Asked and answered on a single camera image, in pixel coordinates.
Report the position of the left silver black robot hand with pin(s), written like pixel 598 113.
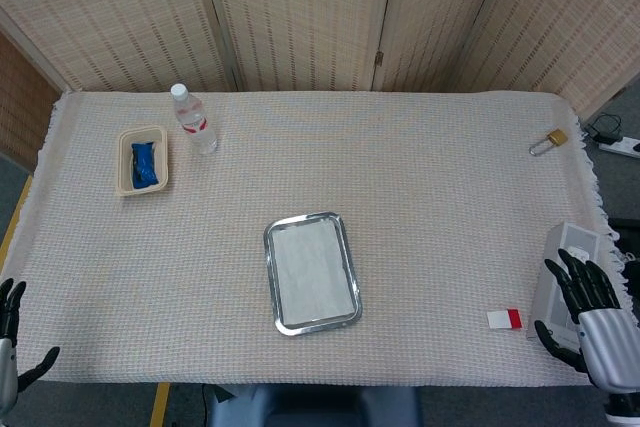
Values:
pixel 7 367

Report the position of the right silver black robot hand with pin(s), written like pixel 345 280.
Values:
pixel 607 342

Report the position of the white parchment paper sheet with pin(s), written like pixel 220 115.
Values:
pixel 310 277

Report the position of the right white grey robot arm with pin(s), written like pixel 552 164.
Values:
pixel 622 409

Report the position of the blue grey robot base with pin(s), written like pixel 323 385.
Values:
pixel 310 409

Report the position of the beige tray with blue item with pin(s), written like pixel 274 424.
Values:
pixel 120 182

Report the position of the silver metal tray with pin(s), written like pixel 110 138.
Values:
pixel 268 257

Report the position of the white power strip box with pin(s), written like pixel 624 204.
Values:
pixel 550 267

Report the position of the red and white card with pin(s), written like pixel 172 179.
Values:
pixel 500 319

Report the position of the white power strip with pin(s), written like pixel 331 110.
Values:
pixel 620 148

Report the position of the brass padlock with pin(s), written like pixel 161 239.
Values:
pixel 558 137

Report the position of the blue plastic packet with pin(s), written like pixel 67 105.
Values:
pixel 144 167

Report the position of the beige woven tablecloth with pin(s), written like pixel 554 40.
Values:
pixel 400 172

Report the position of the clear plastic water bottle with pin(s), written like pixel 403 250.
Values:
pixel 197 128

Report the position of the brass screen hinge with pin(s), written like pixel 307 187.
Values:
pixel 379 58

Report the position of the woven folding screen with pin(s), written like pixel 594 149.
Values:
pixel 300 12

